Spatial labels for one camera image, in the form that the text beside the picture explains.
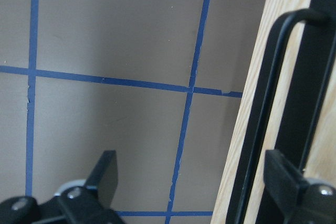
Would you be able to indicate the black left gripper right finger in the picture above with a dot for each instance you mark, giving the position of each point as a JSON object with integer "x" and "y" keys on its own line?
{"x": 299, "y": 199}

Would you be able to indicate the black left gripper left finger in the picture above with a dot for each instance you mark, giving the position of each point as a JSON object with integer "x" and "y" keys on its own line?
{"x": 76, "y": 202}

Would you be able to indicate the black metal drawer handle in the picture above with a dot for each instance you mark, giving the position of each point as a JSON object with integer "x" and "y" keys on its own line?
{"x": 291, "y": 88}

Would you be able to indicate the wooden drawer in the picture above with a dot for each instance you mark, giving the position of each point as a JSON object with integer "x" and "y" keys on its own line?
{"x": 322, "y": 161}

